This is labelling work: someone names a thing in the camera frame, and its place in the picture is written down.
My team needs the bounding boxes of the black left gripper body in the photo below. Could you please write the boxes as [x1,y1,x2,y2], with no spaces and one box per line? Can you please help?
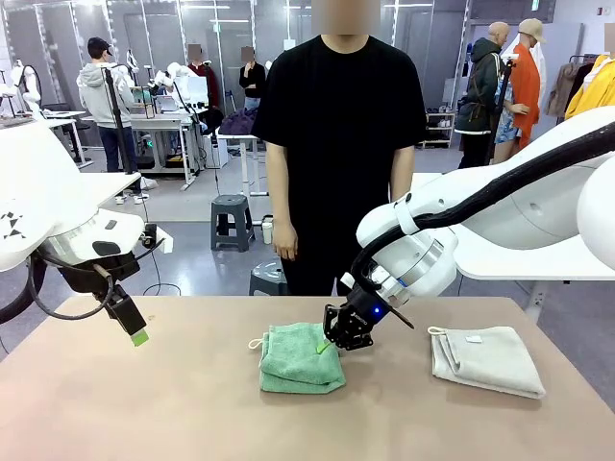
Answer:
[57,249,141,308]

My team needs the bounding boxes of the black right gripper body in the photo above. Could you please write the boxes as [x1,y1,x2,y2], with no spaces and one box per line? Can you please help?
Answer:
[344,287,391,332]

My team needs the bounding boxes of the green terry towel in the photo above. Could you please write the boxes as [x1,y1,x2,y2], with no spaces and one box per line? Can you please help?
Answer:
[248,322,347,396]

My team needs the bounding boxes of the beige terry towel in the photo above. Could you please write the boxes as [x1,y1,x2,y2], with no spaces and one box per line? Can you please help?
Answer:
[427,326,548,400]

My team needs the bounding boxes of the person's right forearm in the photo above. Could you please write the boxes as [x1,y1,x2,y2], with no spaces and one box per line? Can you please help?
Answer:
[265,143,299,231]

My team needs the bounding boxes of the person's left forearm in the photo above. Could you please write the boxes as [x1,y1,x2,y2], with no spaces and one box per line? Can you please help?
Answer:
[387,143,416,206]

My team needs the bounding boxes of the person's right hand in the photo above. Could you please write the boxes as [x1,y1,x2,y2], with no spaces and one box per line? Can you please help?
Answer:
[272,224,299,262]

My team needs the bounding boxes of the low dark grey stool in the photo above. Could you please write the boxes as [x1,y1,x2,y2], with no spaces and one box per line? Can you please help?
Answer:
[248,261,289,297]

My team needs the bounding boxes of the white table with rounded corner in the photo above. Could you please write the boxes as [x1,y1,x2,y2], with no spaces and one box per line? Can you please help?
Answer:
[93,171,143,210]
[411,171,615,313]

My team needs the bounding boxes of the tall dark grey stool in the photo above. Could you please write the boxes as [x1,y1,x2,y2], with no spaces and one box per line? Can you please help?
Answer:
[209,194,257,254]

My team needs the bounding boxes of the black tripod stand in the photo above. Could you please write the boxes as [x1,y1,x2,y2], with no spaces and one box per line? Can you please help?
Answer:
[103,66,140,177]

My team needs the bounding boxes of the long white desk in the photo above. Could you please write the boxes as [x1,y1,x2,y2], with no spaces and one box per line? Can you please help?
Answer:
[80,112,203,193]

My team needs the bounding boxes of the person in black t-shirt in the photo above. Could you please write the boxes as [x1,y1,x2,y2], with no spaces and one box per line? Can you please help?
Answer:
[250,0,429,297]

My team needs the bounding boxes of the man in grey hoodie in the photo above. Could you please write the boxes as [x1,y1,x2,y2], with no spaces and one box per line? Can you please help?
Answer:
[76,36,138,174]

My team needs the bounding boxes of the shoe rack with shoes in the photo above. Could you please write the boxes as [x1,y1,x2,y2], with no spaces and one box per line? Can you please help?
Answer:
[422,109,456,149]

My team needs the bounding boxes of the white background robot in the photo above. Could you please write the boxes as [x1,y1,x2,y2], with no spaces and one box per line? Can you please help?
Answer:
[9,60,44,121]
[148,64,193,105]

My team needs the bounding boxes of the small white desk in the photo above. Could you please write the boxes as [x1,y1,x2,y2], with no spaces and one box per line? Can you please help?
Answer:
[215,133,270,198]

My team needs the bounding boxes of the purple clothes pile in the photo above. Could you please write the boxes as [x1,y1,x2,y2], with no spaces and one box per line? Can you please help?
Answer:
[218,108,258,136]

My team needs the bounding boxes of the person in maroon top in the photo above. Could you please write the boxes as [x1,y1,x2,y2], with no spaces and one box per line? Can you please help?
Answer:
[185,42,217,109]

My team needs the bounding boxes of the person in black sweater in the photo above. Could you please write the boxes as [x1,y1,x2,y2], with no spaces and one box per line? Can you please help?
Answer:
[238,46,266,111]

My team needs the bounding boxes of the mannequin in dark jacket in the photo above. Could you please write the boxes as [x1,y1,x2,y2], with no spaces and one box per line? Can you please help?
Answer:
[454,21,510,169]

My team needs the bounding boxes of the mannequin in orange garment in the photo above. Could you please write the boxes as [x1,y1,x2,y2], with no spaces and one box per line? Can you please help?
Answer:
[494,18,547,164]

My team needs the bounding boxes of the white hanging garment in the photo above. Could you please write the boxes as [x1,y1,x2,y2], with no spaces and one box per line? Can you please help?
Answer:
[531,40,549,111]

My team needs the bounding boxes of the clothes rack with coats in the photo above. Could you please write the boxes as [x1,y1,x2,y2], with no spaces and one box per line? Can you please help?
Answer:
[545,54,597,121]

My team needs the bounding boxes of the mannequin in yellow garment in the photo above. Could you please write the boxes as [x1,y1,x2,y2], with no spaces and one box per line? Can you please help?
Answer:
[564,22,615,121]

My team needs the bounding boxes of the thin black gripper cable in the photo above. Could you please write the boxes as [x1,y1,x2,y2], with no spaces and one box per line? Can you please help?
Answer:
[28,237,167,321]

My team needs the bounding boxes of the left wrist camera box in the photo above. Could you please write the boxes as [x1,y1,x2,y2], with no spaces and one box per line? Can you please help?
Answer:
[140,223,174,255]

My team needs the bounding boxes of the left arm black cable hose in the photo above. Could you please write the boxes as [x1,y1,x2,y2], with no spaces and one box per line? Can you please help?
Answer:
[0,254,49,326]

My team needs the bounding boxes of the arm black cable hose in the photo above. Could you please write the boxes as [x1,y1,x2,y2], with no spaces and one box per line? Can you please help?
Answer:
[350,123,615,289]
[0,254,49,326]

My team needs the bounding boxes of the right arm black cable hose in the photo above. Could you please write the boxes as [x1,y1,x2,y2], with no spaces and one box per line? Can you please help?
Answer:
[350,123,615,289]

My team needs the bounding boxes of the black tripod with camera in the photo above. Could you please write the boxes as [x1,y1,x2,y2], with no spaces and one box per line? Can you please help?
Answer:
[487,53,520,164]

